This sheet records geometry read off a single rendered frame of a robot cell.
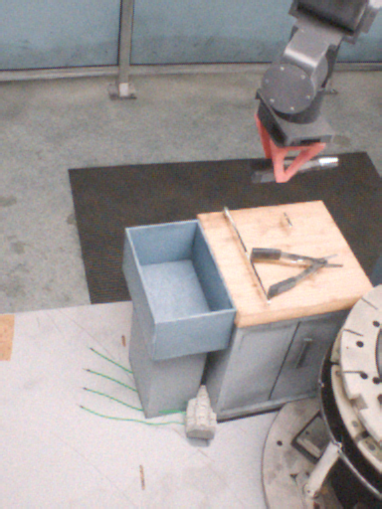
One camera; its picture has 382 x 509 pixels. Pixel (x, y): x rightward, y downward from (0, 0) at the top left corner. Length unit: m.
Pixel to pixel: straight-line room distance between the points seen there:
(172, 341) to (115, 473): 0.26
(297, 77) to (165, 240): 0.37
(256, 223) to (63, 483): 0.47
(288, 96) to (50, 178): 2.00
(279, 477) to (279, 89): 0.59
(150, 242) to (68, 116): 2.04
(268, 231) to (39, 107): 2.15
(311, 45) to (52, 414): 0.68
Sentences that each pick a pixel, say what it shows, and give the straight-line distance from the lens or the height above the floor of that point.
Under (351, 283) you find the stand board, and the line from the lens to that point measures 0.94.
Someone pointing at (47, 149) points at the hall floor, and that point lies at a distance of 2.79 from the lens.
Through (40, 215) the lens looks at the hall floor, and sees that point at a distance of 2.50.
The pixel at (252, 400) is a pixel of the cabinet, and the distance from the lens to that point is 1.08.
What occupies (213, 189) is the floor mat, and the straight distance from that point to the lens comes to 2.64.
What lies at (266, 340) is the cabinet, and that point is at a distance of 0.94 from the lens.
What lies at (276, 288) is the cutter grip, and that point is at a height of 1.09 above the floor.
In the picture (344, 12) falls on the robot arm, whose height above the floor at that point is 1.42.
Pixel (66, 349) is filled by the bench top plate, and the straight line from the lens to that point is 1.15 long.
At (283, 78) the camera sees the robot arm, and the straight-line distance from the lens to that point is 0.70.
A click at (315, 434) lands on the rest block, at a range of 1.05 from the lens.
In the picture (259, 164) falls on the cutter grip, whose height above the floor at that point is 1.19.
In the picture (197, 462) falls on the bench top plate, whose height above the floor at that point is 0.78.
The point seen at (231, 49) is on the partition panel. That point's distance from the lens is 3.15.
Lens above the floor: 1.72
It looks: 46 degrees down
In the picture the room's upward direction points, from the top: 10 degrees clockwise
